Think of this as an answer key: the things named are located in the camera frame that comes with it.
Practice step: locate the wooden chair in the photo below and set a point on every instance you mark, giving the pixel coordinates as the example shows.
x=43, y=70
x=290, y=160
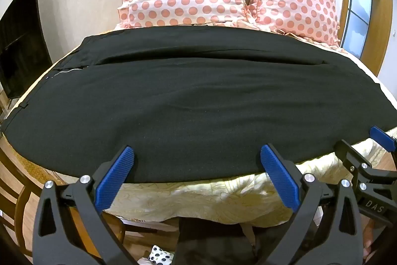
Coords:
x=24, y=199

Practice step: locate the black pants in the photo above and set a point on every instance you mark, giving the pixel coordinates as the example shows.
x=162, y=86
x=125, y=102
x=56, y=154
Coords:
x=198, y=97

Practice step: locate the white black-dotted cloth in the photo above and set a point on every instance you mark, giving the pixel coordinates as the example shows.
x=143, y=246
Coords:
x=159, y=255

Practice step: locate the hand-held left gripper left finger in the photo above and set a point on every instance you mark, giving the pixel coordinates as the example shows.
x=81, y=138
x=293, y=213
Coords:
x=116, y=172

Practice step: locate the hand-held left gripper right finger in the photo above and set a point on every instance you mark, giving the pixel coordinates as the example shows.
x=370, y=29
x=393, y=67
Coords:
x=277, y=172

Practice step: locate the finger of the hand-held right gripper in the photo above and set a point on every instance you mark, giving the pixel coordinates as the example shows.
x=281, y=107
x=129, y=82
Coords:
x=380, y=134
x=349, y=153

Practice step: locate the black flat television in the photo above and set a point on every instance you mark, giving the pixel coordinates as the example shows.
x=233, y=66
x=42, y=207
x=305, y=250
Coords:
x=21, y=47

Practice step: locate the yellow patterned bed blanket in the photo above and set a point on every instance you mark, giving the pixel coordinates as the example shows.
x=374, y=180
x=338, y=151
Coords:
x=201, y=199

